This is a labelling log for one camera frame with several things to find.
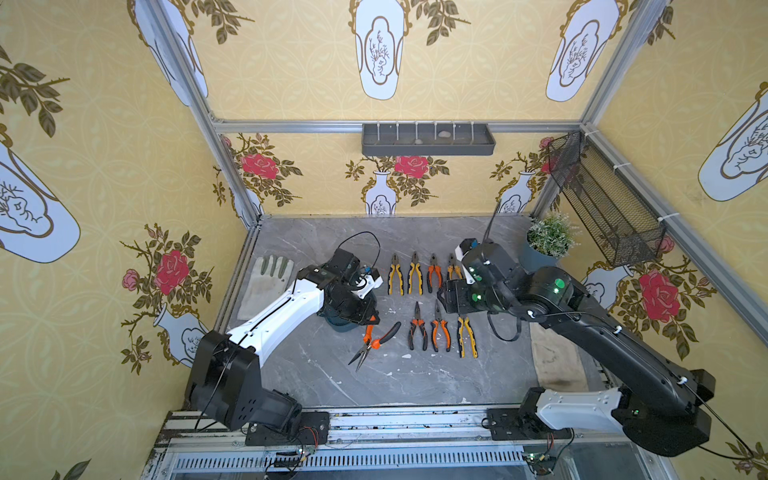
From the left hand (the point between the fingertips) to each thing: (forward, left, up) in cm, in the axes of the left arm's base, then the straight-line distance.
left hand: (379, 321), depth 80 cm
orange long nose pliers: (-8, +2, +4) cm, 9 cm away
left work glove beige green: (+23, +39, -13) cm, 47 cm away
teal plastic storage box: (+5, +13, -10) cm, 17 cm away
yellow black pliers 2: (+26, -13, -12) cm, 31 cm away
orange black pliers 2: (+2, -17, -11) cm, 20 cm away
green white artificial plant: (+26, -55, +5) cm, 61 cm away
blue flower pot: (+22, -50, -3) cm, 55 cm away
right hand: (-3, -15, +15) cm, 22 cm away
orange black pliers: (+4, -11, -11) cm, 16 cm away
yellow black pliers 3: (+4, -25, -11) cm, 28 cm away
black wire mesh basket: (+20, -69, +16) cm, 73 cm away
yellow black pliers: (+26, -6, -12) cm, 29 cm away
